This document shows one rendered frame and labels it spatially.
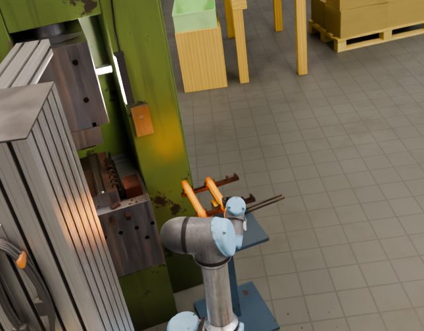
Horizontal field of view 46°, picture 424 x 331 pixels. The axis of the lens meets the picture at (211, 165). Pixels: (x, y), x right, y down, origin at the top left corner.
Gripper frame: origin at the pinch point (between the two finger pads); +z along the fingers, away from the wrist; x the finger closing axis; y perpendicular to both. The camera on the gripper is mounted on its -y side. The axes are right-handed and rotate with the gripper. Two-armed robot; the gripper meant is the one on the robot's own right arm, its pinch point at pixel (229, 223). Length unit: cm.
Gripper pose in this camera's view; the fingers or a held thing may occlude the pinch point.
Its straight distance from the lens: 226.7
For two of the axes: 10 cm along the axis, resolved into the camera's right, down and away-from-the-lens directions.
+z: -0.4, 3.7, 9.3
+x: 9.8, -1.5, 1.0
